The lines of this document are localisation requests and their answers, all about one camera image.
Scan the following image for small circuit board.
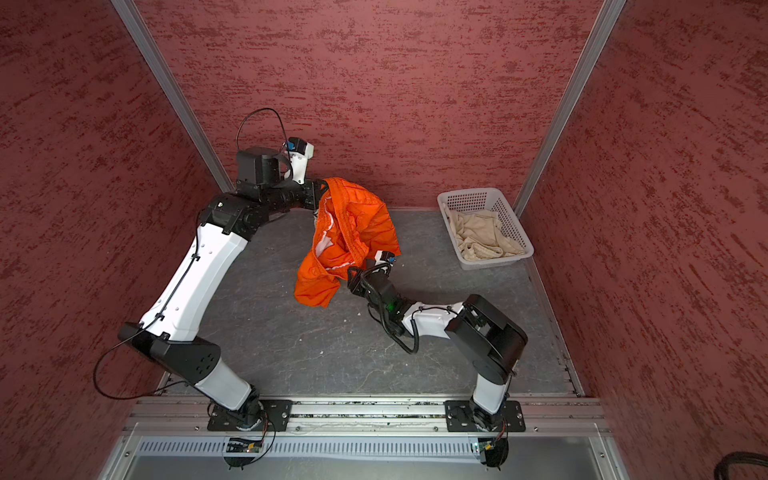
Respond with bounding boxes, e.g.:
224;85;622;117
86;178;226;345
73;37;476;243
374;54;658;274
225;437;264;455
476;439;504;455

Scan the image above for left small circuit board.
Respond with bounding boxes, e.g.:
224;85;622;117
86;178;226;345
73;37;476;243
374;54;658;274
225;437;264;455

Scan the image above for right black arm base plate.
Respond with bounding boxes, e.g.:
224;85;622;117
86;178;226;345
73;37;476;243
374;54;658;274
444;400;527;433

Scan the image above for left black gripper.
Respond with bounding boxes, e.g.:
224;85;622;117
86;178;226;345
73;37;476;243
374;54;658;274
262;173;329;215

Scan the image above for aluminium front rail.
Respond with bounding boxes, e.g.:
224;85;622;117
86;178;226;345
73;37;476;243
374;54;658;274
123;395;613;437

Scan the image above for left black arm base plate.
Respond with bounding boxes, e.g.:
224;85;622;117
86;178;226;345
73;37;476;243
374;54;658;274
207;399;294;433

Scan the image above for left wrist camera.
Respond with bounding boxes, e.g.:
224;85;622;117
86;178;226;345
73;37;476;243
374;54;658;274
287;137;314;184

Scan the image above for left aluminium corner post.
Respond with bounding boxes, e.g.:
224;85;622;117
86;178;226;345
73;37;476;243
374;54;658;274
110;0;234;192

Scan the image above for right small circuit board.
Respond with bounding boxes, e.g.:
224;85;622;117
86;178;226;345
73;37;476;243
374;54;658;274
476;439;504;455

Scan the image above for white plastic laundry basket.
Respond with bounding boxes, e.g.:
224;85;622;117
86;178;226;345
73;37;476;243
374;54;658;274
437;188;534;270

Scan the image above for white slotted cable duct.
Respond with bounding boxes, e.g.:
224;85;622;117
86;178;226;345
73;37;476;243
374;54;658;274
137;436;479;461

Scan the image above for aluminium corner post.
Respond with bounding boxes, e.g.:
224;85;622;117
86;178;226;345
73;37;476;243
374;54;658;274
110;0;234;192
513;0;626;217

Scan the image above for right aluminium corner post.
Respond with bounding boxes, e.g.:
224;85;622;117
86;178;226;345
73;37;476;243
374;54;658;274
513;0;626;217

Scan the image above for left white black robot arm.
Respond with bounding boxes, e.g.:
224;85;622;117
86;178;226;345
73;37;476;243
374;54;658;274
118;138;327;431

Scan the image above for beige shorts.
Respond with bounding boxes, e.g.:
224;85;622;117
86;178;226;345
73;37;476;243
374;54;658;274
447;210;525;262

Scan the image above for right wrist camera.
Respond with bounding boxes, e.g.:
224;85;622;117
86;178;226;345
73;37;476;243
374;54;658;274
374;250;396;266

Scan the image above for orange shorts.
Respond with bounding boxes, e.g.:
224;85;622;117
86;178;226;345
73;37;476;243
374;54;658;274
294;177;401;307

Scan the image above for black cable bottom right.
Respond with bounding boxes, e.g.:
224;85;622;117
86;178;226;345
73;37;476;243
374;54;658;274
713;451;768;480

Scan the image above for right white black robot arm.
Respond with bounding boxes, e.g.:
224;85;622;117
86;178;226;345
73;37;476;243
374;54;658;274
347;262;528;434

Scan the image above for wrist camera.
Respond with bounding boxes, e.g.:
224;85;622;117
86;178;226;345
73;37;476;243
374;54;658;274
374;250;396;266
287;137;314;184

